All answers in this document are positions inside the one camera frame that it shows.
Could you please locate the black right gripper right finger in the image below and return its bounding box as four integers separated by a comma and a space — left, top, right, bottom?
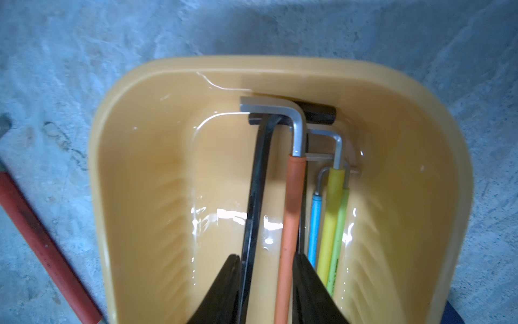
292, 252, 349, 324

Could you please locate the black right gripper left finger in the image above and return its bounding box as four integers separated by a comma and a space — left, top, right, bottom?
188, 255, 241, 324

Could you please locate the orange handled hex key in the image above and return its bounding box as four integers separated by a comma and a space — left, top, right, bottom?
239, 96, 308, 324

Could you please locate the blue handled hex key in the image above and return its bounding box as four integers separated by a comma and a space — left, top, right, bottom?
308, 167, 330, 268

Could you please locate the yellow handled hex key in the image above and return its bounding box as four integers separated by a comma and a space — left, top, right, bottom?
308, 124, 345, 284

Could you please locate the green handled hex key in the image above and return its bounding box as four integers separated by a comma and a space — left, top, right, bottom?
326, 160, 360, 296

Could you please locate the large black hex key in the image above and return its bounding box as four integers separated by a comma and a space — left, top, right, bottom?
237, 97, 336, 323

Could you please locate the red handled hex key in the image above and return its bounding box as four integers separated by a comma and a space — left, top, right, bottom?
1, 163, 106, 323

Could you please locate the thin black hex key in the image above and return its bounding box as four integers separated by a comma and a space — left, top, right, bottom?
294, 134, 309, 255

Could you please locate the playing card box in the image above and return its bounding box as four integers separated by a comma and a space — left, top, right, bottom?
440, 301, 465, 324

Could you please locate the yellow storage tray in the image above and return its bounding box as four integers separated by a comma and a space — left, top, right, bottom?
89, 56, 473, 323

